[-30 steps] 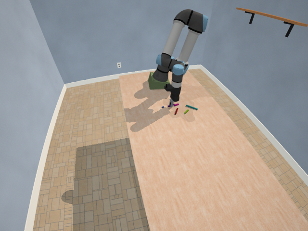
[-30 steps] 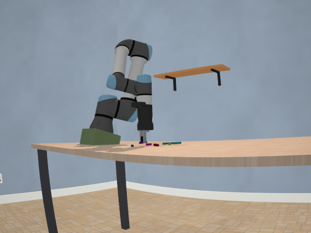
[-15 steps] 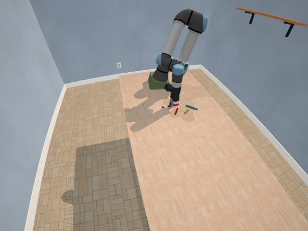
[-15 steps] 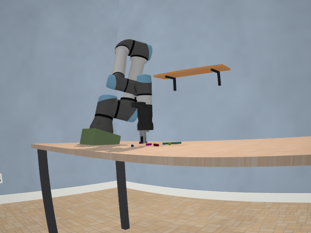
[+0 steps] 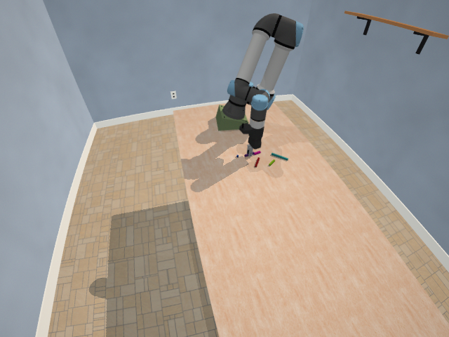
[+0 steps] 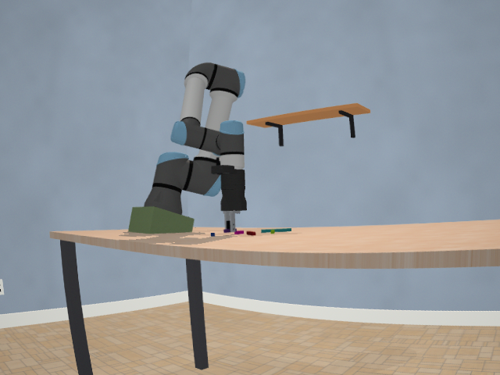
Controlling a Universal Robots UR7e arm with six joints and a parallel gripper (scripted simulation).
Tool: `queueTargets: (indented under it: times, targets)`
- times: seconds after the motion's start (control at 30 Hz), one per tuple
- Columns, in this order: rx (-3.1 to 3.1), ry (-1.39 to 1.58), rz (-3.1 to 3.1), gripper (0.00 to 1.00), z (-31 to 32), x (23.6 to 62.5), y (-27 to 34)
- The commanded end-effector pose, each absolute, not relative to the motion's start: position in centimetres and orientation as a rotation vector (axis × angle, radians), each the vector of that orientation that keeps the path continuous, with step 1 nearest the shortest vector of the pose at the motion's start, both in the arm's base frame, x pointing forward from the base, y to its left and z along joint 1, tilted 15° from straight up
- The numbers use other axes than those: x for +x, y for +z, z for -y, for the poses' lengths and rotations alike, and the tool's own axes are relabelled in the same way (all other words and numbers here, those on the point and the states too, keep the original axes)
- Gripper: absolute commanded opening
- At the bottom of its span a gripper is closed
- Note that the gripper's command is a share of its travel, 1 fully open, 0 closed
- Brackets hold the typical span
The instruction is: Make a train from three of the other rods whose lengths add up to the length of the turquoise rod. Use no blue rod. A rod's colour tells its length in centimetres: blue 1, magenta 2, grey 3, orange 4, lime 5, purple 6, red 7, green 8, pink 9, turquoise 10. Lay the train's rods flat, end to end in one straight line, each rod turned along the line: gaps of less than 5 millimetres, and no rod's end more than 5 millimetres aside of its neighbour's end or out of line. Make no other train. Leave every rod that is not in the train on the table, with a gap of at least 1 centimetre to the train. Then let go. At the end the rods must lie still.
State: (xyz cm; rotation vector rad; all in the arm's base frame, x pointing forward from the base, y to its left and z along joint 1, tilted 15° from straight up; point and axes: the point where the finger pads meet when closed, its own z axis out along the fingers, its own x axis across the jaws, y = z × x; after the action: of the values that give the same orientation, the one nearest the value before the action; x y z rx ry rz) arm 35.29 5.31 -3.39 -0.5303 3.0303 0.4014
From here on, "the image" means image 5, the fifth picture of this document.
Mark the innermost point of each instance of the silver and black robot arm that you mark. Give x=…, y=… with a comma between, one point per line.
x=287, y=34

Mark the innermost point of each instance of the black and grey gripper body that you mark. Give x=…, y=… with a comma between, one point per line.
x=256, y=130

